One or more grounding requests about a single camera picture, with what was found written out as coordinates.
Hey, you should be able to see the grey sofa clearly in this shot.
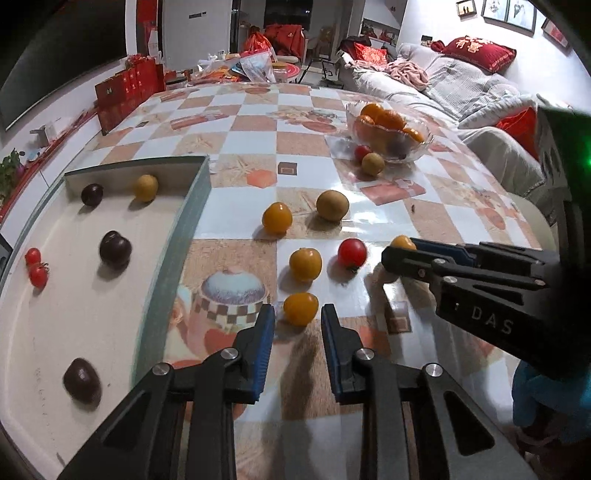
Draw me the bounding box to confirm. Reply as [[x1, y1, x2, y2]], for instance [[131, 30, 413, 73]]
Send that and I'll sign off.
[[339, 41, 555, 227]]

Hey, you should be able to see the red pillow with gold print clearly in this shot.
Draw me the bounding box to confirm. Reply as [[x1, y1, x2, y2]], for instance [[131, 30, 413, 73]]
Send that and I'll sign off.
[[441, 36, 518, 75]]

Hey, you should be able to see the small white box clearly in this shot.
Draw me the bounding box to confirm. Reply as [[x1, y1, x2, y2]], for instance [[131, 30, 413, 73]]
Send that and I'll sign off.
[[30, 117, 68, 144]]

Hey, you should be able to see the red embroidered cushion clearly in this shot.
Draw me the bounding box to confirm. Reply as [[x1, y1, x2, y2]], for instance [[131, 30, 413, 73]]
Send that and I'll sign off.
[[353, 44, 389, 70]]

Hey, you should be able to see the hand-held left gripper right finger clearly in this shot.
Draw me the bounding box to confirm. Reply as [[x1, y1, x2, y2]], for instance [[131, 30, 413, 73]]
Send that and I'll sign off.
[[321, 303, 540, 480]]

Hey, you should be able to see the clear glass bowl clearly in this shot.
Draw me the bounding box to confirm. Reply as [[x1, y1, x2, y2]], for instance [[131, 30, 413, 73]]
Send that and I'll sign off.
[[345, 100, 435, 162]]

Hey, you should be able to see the black television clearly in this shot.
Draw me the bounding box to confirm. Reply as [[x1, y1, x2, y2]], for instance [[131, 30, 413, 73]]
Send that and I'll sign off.
[[0, 0, 127, 132]]

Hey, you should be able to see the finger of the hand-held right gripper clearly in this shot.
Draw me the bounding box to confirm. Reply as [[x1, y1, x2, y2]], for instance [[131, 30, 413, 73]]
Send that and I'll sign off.
[[409, 237, 561, 273], [382, 246, 561, 291]]

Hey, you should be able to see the small red bag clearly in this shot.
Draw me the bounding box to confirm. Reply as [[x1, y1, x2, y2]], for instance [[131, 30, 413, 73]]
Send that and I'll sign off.
[[244, 30, 273, 54]]

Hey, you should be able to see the white door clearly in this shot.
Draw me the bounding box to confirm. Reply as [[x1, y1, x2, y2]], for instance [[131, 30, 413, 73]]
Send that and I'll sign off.
[[161, 0, 234, 72]]

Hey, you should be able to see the checkered printed tablecloth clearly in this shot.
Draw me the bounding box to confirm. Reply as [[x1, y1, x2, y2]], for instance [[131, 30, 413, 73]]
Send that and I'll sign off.
[[0, 80, 555, 480]]

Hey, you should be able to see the yellow-brown round fruit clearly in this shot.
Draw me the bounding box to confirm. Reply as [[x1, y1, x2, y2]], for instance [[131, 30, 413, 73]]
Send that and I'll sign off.
[[133, 174, 159, 202], [361, 152, 386, 176], [316, 189, 349, 221]]

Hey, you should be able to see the stack of red gift boxes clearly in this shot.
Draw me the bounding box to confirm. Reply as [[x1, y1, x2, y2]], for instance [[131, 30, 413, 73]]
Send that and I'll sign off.
[[95, 55, 167, 137]]

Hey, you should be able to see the plain red cushion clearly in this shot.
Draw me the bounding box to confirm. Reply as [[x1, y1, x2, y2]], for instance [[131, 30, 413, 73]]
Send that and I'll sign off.
[[496, 107, 541, 160]]

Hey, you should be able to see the clear plastic bag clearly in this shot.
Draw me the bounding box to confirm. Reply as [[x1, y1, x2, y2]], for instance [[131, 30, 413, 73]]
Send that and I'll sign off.
[[240, 51, 278, 84]]

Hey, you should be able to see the person's right hand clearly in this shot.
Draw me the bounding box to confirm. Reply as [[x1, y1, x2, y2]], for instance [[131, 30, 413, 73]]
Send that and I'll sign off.
[[512, 362, 591, 444]]

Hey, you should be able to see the black metal chair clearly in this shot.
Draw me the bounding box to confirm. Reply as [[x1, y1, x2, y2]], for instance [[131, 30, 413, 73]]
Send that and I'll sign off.
[[300, 44, 342, 86]]

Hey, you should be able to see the unframed wall poster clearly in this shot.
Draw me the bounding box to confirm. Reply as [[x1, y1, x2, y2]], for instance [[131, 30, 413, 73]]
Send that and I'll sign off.
[[362, 18, 400, 44]]

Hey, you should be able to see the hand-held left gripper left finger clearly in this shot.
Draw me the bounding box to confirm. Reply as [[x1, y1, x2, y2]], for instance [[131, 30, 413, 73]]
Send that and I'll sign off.
[[58, 304, 277, 480]]

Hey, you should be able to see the white TV cabinet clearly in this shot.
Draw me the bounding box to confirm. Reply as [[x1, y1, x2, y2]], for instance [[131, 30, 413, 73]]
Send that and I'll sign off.
[[0, 108, 102, 217]]

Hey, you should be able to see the green potted plant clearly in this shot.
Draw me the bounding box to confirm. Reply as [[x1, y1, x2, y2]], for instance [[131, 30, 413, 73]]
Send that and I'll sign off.
[[0, 148, 24, 204]]

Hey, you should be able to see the grey striped pillow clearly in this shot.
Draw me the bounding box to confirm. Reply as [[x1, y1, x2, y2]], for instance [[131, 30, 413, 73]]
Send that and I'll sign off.
[[425, 58, 490, 116]]

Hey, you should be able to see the dark window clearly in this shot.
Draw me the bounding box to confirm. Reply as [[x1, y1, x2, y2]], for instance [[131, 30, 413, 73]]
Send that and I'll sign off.
[[263, 0, 315, 26]]

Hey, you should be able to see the green-edged white tray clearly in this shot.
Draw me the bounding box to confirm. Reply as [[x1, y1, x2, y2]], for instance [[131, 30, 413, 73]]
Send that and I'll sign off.
[[0, 155, 212, 476]]

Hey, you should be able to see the round red stool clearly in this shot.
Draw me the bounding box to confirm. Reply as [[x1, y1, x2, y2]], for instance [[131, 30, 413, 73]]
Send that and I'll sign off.
[[270, 65, 301, 84]]

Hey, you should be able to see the pink blanket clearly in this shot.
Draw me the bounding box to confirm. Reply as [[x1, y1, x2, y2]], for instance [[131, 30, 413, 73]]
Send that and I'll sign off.
[[385, 60, 430, 90]]

